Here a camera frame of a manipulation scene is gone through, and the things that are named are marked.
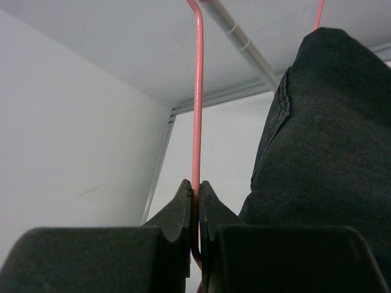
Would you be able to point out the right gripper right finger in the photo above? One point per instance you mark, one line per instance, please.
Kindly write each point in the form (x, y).
(213, 214)

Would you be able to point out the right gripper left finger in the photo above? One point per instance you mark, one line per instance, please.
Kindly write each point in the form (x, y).
(174, 221)

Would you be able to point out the black trousers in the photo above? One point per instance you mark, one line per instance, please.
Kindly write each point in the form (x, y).
(324, 155)

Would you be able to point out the pink wire hanger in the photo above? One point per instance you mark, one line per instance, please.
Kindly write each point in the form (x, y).
(197, 132)

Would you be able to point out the white clothes rack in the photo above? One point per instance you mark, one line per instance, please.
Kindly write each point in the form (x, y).
(242, 42)

